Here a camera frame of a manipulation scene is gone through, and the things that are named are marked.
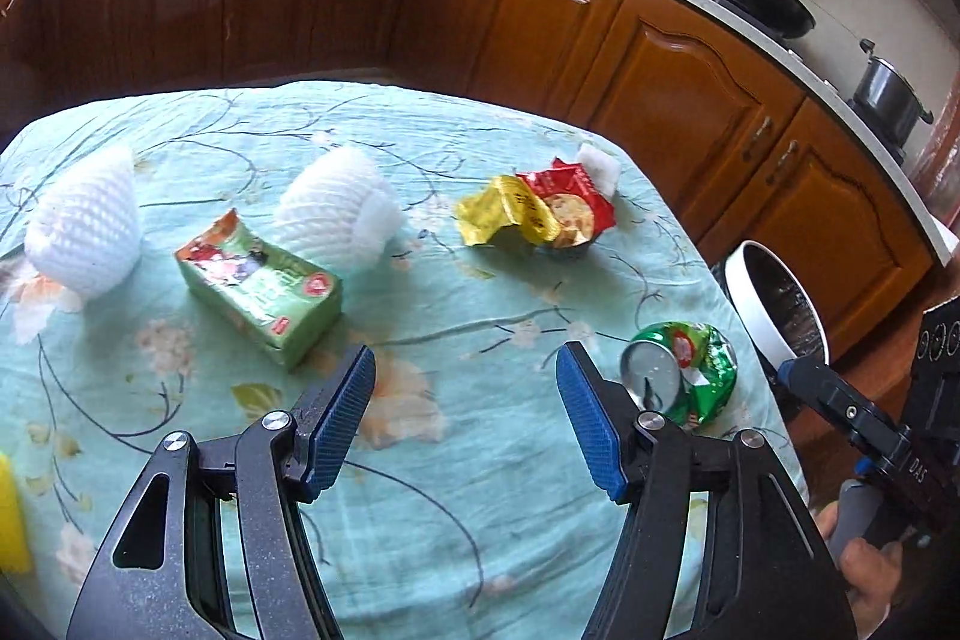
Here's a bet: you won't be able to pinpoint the crushed green can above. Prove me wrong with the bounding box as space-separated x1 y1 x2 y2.
620 321 739 431

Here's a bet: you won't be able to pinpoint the green drink carton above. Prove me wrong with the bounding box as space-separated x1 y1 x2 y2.
174 209 343 370

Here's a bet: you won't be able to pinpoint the white foam net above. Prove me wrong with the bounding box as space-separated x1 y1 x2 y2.
274 146 405 276
23 145 142 301

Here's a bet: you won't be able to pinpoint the red snack wrapper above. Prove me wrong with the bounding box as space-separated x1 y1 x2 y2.
519 158 617 257

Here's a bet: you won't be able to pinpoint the white foam block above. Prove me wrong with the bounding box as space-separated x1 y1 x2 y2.
576 143 622 202

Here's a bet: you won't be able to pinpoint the yellow snack wrapper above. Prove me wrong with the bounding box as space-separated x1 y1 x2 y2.
454 175 562 247

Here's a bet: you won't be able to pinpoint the white rimmed trash bin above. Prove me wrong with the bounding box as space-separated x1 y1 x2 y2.
715 241 830 377

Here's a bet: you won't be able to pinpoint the person's right hand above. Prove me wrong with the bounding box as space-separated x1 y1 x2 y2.
839 537 903 638

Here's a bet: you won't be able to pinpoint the yellow object at edge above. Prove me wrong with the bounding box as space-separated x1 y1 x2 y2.
0 455 32 575

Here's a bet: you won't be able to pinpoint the brown wooden base cabinets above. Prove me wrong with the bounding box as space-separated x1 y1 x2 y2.
2 0 949 354

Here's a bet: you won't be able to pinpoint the grey stock pot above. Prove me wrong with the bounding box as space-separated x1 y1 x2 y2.
848 39 934 163

